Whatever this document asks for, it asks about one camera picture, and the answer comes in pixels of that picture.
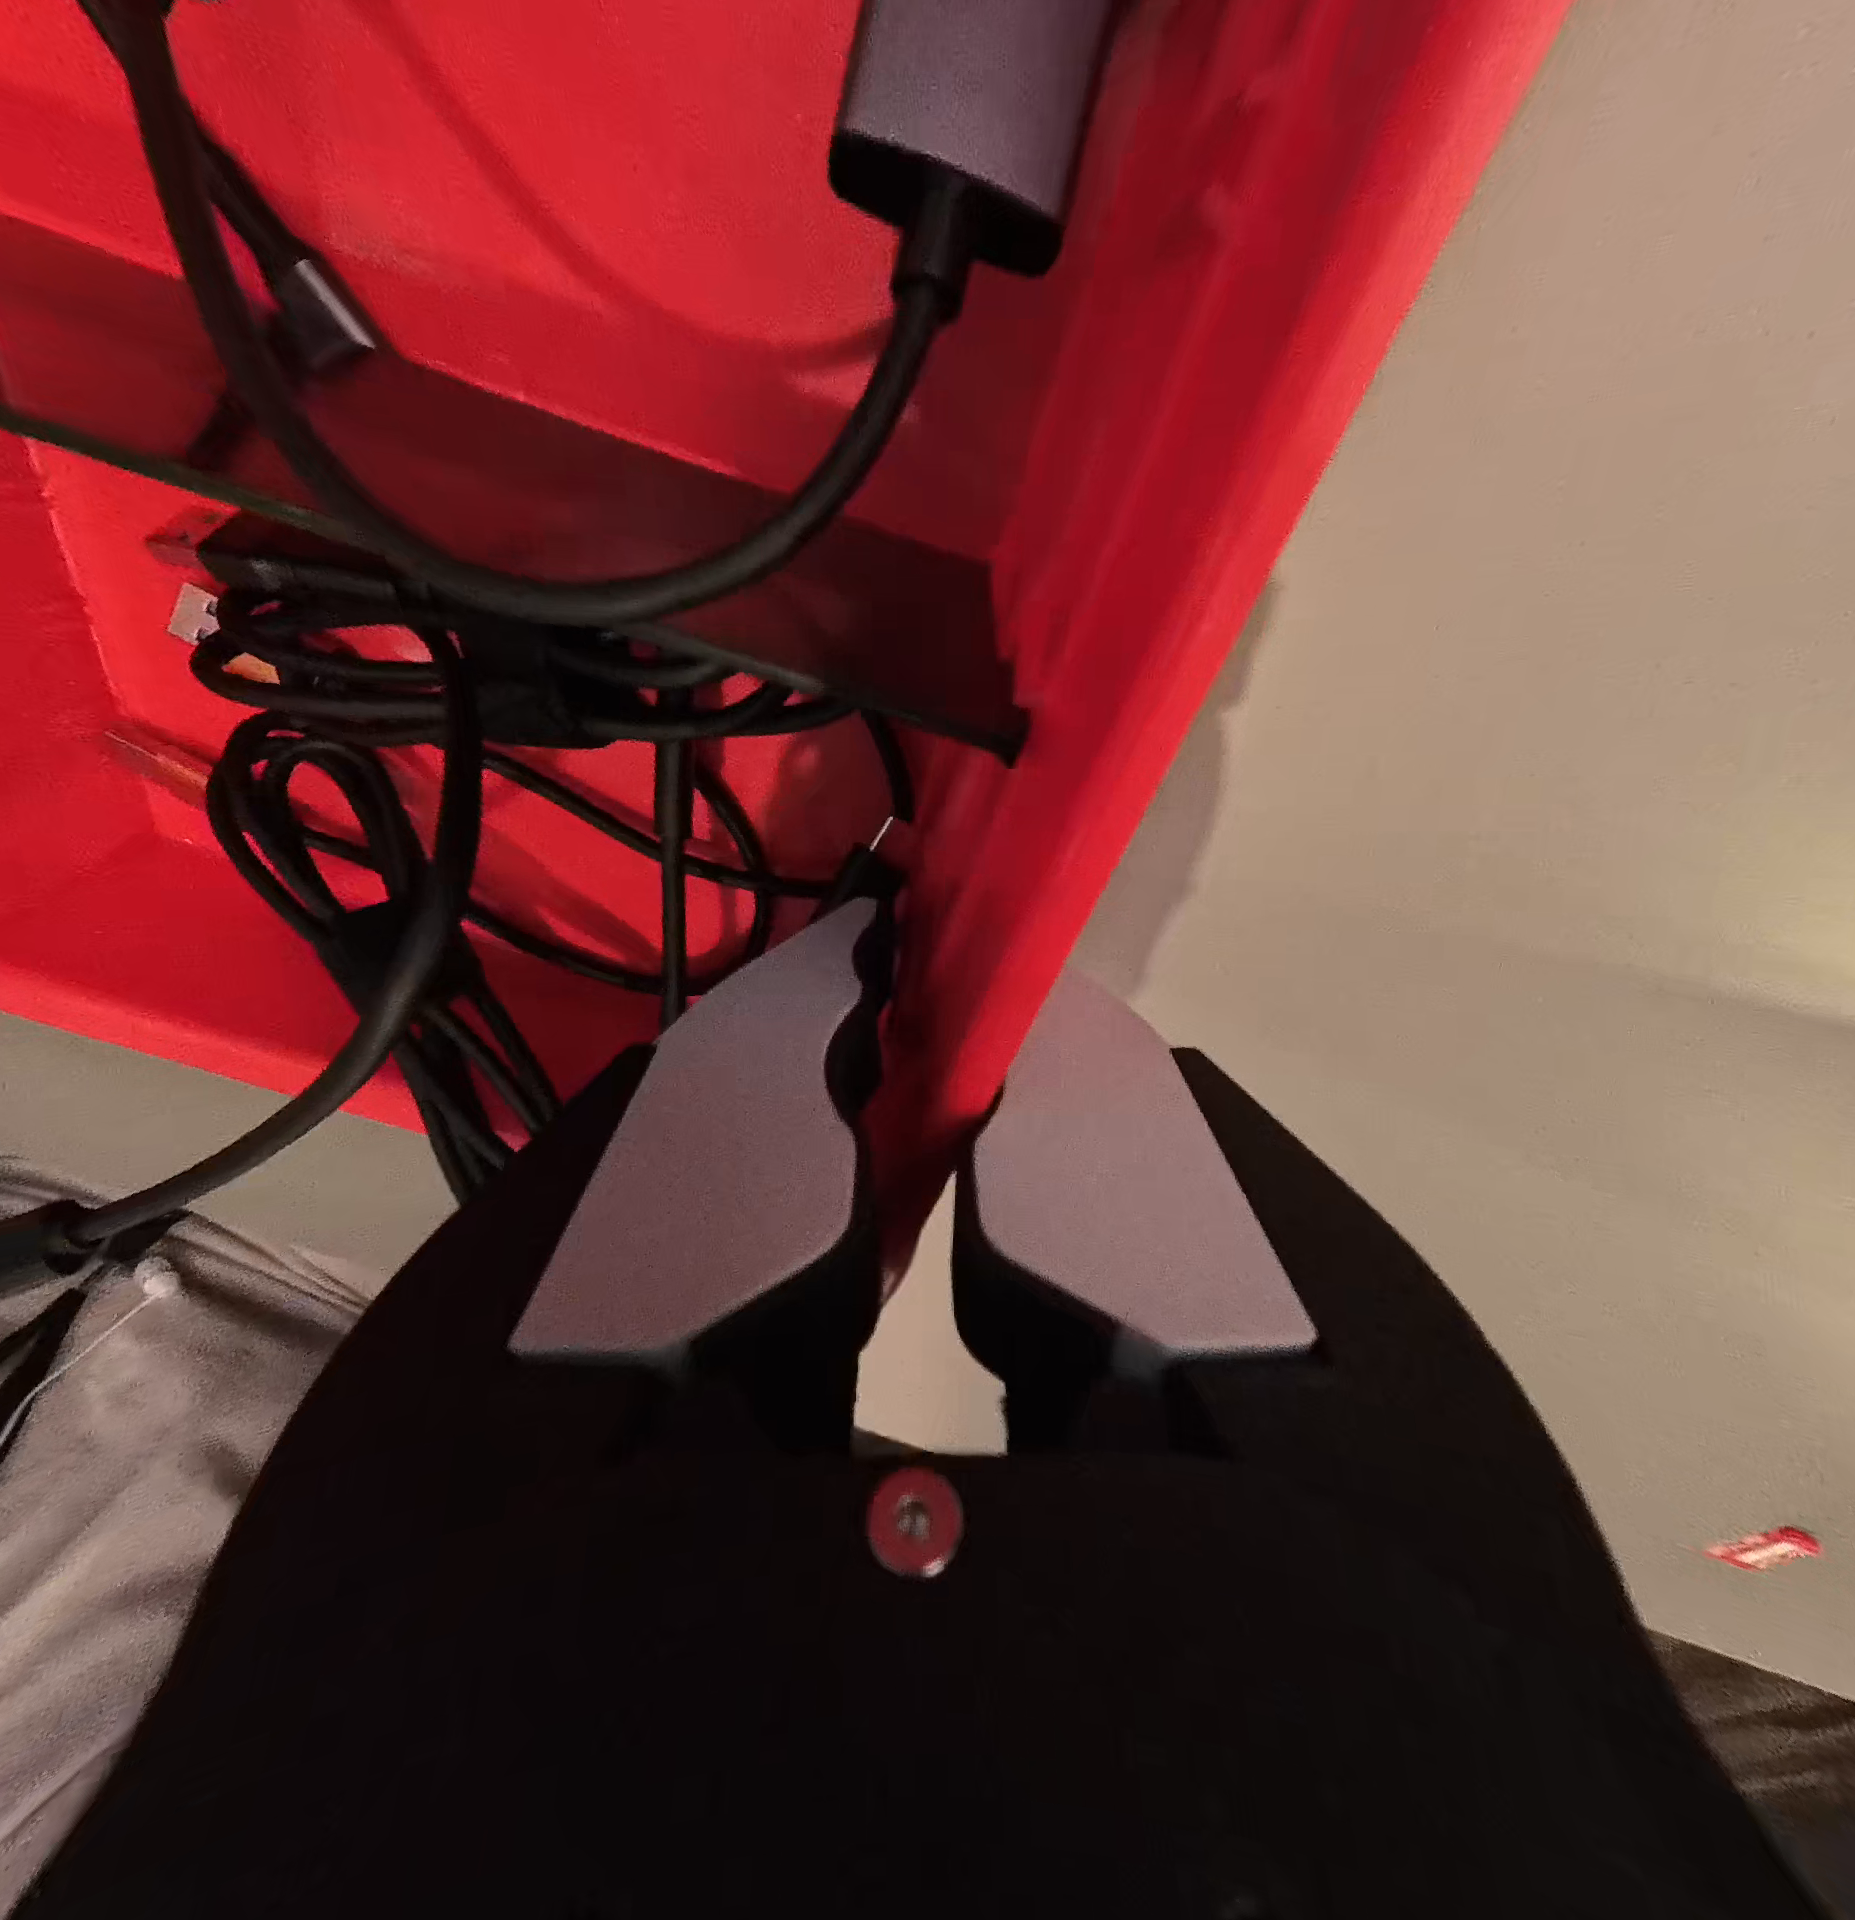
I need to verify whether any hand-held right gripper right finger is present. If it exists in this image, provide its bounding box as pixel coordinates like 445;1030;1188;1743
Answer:
949;968;1322;1375

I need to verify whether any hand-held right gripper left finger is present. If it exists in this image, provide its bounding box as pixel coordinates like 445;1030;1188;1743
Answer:
504;894;899;1390

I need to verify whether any black cable with grey plug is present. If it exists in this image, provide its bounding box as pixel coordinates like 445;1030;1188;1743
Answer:
79;0;419;588

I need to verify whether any black usb-c cable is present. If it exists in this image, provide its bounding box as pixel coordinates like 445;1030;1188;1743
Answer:
176;511;920;1202

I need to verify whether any red plastic bin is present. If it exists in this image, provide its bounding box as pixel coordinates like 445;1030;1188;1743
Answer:
0;0;1575;1246

